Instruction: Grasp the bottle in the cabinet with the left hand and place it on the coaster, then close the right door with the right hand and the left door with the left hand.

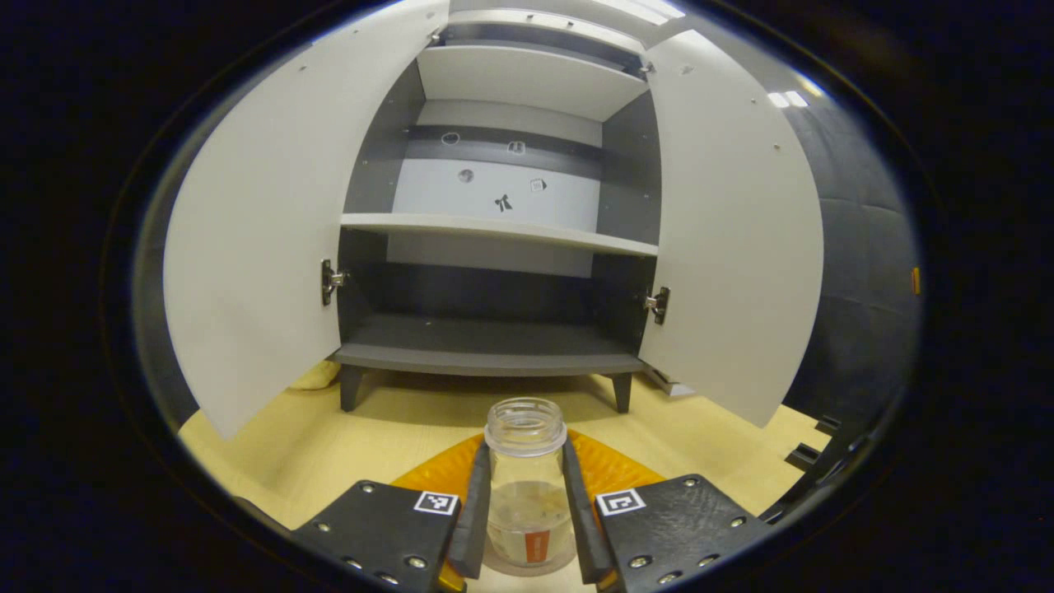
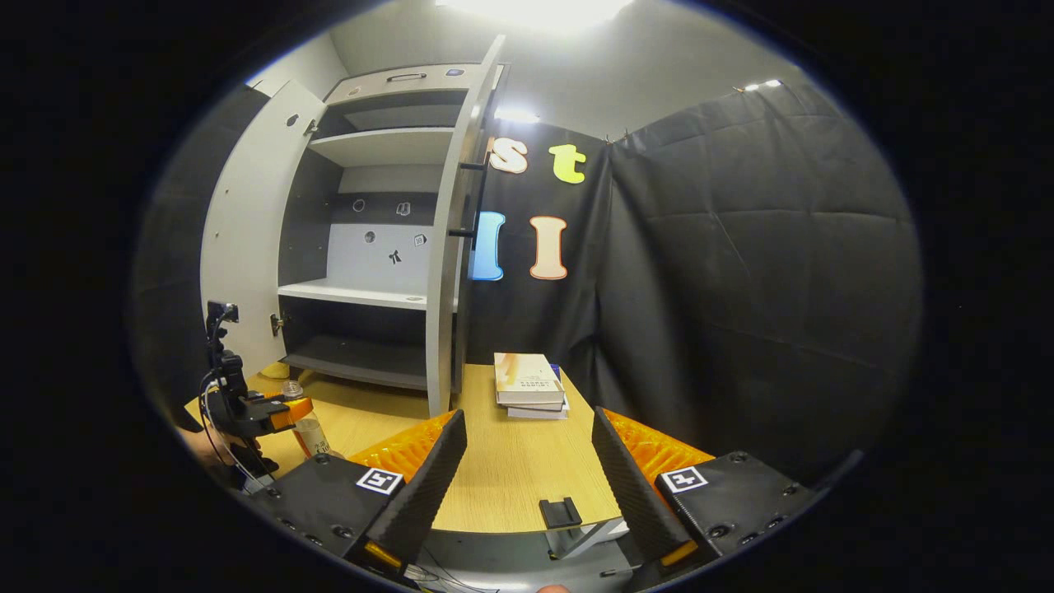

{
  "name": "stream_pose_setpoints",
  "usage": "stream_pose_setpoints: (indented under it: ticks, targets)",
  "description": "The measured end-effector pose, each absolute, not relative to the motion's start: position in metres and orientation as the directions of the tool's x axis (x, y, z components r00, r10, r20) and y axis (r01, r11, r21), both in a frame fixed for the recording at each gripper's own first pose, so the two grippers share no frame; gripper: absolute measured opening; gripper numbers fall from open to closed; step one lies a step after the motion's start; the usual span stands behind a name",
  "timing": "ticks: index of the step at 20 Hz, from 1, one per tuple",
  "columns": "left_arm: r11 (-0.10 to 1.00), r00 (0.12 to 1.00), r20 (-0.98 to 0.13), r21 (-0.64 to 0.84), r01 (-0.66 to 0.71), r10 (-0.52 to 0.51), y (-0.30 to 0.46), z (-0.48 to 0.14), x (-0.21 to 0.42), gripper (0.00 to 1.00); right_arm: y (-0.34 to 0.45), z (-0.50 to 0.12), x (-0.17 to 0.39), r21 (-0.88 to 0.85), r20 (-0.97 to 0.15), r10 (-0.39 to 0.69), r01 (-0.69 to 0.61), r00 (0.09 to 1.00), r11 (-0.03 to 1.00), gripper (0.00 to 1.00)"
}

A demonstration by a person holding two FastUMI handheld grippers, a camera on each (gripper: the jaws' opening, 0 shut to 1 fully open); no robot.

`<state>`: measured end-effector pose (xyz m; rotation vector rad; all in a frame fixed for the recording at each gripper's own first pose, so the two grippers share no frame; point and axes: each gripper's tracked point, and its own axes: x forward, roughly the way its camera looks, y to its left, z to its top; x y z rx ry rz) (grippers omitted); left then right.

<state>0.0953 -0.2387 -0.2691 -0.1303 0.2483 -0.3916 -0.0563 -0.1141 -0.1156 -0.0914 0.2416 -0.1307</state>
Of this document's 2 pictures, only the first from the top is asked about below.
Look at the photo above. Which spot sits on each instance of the black table edge clamp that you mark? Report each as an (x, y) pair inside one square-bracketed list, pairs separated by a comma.
[(828, 424), (803, 457)]

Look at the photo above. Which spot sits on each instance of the large ceiling light panel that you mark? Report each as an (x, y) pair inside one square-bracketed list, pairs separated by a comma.
[(638, 10)]

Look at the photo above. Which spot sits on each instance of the yellow fluffy round pad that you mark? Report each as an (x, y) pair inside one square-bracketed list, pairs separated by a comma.
[(317, 377)]

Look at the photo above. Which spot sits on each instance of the white cabinet door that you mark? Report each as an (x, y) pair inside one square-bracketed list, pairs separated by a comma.
[(263, 206), (733, 222)]

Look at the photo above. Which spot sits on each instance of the clear glass bottle orange label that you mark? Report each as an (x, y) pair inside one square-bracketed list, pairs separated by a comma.
[(527, 502)]

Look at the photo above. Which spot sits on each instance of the small ceiling light panel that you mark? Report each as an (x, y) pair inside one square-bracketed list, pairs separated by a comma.
[(788, 99)]

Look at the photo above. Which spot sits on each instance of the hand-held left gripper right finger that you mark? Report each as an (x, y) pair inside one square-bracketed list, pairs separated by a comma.
[(580, 519)]

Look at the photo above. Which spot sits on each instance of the black backdrop cloth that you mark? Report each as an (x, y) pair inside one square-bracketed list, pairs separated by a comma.
[(865, 288)]

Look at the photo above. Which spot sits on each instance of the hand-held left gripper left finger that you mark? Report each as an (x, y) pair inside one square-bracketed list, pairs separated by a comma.
[(476, 511)]

